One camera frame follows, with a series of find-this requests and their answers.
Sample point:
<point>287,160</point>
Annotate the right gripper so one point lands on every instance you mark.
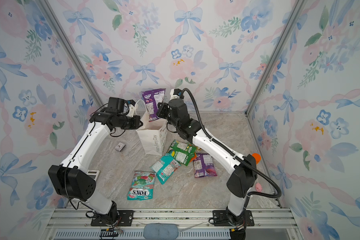
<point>163,110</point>

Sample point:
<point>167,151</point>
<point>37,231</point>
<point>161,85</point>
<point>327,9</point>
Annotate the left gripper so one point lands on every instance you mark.
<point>136,119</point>

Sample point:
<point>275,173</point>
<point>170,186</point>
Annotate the purple candy bag front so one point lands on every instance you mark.
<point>151,99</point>

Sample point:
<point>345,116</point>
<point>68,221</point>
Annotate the purple candy bag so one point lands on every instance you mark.
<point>204,166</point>
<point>151,99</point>

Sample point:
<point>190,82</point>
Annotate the white paper gift bag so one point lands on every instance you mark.
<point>153,134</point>

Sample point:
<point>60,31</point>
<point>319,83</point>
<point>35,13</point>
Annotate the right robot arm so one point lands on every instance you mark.
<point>241,168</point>

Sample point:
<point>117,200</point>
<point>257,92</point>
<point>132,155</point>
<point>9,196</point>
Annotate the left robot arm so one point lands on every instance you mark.
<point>71,180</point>

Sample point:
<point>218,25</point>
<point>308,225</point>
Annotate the green Fox's candy bag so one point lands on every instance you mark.
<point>181,152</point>

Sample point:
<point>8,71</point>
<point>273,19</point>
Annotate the orange green snack bag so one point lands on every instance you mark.
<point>198,150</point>

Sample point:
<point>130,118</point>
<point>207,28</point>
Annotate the teal candy bag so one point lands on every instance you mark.
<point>165,167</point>

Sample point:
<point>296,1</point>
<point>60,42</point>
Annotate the green red Fox's bag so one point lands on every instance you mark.
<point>142,186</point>

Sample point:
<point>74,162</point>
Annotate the small white alarm clock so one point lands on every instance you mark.
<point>120,146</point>

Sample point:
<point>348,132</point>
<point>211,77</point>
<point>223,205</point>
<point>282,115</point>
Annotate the white calculator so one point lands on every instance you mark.
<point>94,174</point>

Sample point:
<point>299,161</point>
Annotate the blue grey cloth pad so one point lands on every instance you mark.
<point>160,231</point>

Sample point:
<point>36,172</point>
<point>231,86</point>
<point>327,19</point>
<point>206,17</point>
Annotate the small pink toy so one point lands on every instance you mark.
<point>258,187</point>

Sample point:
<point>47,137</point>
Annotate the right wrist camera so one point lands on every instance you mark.
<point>175,98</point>

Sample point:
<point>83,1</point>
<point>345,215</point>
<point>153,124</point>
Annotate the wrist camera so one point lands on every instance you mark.
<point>121,107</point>
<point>175,98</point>

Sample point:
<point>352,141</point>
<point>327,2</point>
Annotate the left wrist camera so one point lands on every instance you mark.
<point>121,107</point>

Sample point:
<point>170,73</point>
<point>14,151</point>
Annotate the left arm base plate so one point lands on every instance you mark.
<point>120,218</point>

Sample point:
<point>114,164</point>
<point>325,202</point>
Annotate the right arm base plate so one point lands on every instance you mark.
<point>220,219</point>

